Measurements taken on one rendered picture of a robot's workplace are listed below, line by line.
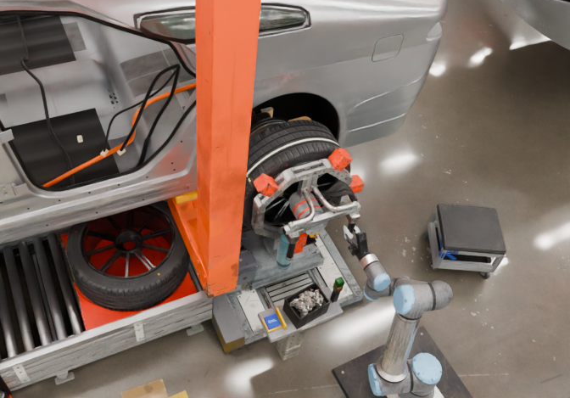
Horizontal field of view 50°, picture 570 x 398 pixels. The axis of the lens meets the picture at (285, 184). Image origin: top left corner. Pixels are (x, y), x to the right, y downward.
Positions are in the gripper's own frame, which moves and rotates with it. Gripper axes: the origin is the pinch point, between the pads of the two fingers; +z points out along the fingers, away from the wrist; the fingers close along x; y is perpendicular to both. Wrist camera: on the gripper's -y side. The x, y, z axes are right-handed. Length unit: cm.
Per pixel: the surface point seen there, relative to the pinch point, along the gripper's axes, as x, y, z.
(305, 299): -30.5, 26.0, -19.0
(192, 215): -70, 15, 45
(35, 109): -130, -4, 132
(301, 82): -8, -54, 55
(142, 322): -110, 47, 11
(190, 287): -78, 56, 26
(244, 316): -51, 75, 6
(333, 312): -15.5, 38.0, -26.2
